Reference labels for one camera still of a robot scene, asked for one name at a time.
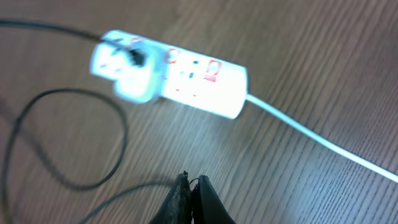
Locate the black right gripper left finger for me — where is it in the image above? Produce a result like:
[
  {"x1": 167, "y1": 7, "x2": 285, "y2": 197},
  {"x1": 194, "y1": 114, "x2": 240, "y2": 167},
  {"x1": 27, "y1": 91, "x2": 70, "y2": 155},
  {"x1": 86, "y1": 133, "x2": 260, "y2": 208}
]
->
[{"x1": 149, "y1": 171, "x2": 192, "y2": 224}]

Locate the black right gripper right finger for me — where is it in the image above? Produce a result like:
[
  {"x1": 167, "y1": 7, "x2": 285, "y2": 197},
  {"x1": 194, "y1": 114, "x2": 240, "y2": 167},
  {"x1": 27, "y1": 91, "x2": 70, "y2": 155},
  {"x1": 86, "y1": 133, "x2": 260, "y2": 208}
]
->
[{"x1": 192, "y1": 175, "x2": 236, "y2": 224}]

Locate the black USB charging cable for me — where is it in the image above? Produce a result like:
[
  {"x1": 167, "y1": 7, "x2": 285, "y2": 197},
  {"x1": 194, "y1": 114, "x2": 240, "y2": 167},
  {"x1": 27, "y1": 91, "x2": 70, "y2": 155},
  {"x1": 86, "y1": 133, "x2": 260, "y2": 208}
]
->
[{"x1": 0, "y1": 19, "x2": 175, "y2": 224}]

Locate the white charger plug adapter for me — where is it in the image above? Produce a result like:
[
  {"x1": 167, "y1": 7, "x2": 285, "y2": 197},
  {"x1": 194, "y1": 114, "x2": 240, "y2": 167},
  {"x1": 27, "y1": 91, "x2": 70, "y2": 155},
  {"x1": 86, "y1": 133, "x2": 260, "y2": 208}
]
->
[{"x1": 114, "y1": 42, "x2": 165, "y2": 104}]

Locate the white power strip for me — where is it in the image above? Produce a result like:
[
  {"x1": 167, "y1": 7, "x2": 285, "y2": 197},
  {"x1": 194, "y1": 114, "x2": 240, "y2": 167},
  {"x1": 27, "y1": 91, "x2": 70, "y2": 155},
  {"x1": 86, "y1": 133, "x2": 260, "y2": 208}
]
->
[{"x1": 90, "y1": 30, "x2": 248, "y2": 119}]

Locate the white power strip cord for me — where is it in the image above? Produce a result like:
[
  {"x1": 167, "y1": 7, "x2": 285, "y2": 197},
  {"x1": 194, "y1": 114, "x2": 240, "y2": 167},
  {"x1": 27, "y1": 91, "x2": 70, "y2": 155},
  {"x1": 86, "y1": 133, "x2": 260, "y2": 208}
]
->
[{"x1": 245, "y1": 93, "x2": 398, "y2": 184}]

